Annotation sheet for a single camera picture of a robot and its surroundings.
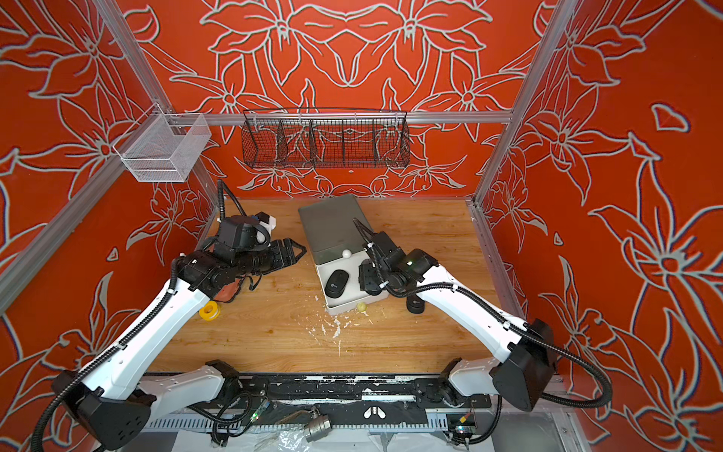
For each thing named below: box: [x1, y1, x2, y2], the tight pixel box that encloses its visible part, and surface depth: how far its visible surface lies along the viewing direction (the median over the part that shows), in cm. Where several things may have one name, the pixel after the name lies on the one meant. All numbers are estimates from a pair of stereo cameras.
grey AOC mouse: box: [357, 258, 382, 296], surface depth 68 cm
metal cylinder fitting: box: [305, 414, 333, 443], surface depth 67 cm
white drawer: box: [315, 251, 390, 316], surface depth 83 cm
